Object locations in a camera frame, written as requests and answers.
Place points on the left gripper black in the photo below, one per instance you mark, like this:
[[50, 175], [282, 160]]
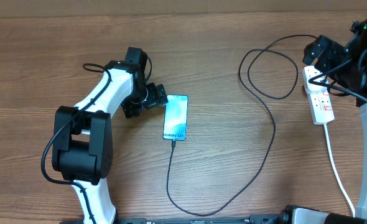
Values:
[[129, 106]]

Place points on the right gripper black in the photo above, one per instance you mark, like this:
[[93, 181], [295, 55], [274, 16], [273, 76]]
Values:
[[329, 55]]

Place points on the Galaxy smartphone blue screen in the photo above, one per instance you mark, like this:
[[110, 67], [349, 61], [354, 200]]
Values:
[[175, 119]]

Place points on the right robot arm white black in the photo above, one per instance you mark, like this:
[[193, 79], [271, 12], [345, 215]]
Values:
[[358, 89]]

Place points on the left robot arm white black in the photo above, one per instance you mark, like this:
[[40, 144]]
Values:
[[80, 152]]

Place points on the white charger plug adapter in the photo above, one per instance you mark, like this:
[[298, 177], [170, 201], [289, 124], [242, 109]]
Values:
[[312, 88]]

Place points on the white power strip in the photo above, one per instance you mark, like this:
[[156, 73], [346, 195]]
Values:
[[320, 104]]

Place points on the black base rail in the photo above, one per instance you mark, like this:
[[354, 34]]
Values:
[[252, 219]]

